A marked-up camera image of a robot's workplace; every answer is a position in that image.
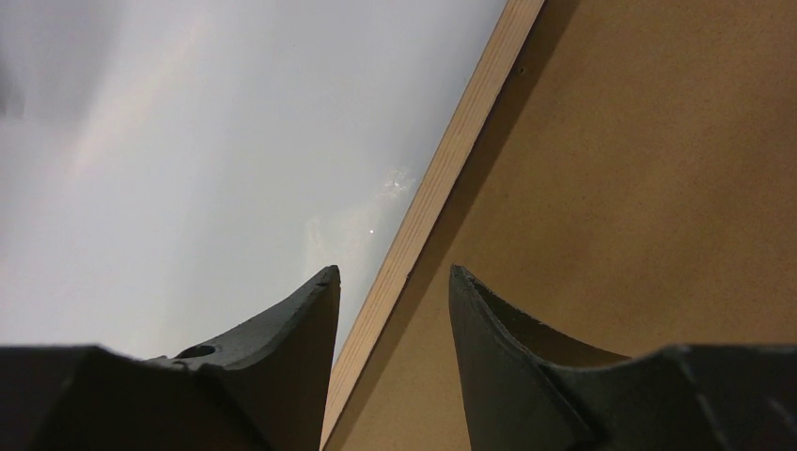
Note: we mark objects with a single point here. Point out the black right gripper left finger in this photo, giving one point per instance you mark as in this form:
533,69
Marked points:
261,385

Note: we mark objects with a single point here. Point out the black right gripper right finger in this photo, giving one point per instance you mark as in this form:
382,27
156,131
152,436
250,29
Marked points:
527,386

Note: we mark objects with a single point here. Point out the brown cardboard backing board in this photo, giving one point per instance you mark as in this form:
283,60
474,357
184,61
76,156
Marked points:
635,186

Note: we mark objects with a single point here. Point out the red sunset photo print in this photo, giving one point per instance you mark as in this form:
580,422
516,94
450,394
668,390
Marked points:
169,169

